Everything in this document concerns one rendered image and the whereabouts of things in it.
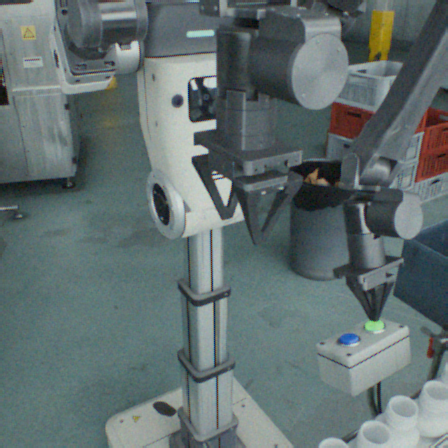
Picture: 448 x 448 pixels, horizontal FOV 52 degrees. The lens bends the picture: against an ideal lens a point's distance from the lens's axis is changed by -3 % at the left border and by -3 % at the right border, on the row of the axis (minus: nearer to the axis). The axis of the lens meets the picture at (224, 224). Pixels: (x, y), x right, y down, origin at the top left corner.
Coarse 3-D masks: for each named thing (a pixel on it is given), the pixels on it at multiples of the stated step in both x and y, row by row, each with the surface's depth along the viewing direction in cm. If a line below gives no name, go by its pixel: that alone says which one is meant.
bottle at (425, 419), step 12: (432, 384) 61; (444, 384) 60; (420, 396) 61; (432, 396) 62; (444, 396) 60; (420, 408) 60; (432, 408) 58; (444, 408) 58; (420, 420) 60; (432, 420) 59; (444, 420) 59; (420, 432) 59; (432, 432) 59; (444, 432) 59; (420, 444) 60
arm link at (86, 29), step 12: (72, 0) 66; (84, 0) 64; (96, 0) 65; (144, 0) 69; (72, 12) 67; (84, 12) 64; (96, 12) 65; (144, 12) 69; (72, 24) 69; (84, 24) 65; (96, 24) 65; (144, 24) 69; (72, 36) 70; (84, 36) 66; (96, 36) 67; (144, 36) 71
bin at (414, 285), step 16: (432, 224) 145; (416, 240) 143; (432, 240) 148; (416, 256) 137; (432, 256) 132; (400, 272) 144; (416, 272) 138; (432, 272) 133; (400, 288) 145; (416, 288) 140; (432, 288) 135; (416, 304) 141; (432, 304) 136; (432, 320) 137
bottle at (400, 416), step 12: (396, 396) 58; (396, 408) 59; (408, 408) 58; (384, 420) 58; (396, 420) 56; (408, 420) 56; (396, 432) 57; (408, 432) 57; (396, 444) 57; (408, 444) 57
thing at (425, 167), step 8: (432, 152) 357; (440, 152) 364; (424, 160) 355; (432, 160) 362; (440, 160) 369; (416, 168) 355; (424, 168) 360; (432, 168) 367; (440, 168) 374; (416, 176) 358; (424, 176) 364; (432, 176) 370
